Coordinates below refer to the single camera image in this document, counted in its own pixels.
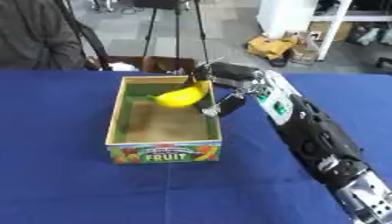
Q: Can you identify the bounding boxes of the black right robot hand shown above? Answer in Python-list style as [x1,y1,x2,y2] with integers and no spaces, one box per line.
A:
[184,61,267,119]

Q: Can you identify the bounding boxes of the yellow toy banana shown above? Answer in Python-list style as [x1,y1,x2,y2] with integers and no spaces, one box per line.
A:
[147,80,214,109]

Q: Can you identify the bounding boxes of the brown cardboard box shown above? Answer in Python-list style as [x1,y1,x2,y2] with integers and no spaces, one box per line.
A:
[86,55,198,74]

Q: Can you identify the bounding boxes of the cardboard box with green inside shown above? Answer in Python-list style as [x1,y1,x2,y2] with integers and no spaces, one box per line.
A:
[104,75,224,165]

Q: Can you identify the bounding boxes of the yellow bag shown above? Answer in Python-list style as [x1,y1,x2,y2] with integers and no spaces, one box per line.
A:
[246,34,300,61]

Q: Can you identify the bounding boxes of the black tripod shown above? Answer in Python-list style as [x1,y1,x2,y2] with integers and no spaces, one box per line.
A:
[133,0,212,74]

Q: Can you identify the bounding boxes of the white shelf unit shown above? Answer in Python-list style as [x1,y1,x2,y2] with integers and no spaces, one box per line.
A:
[255,0,392,62]

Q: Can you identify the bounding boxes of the person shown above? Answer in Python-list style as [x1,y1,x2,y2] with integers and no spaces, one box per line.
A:
[0,0,88,71]

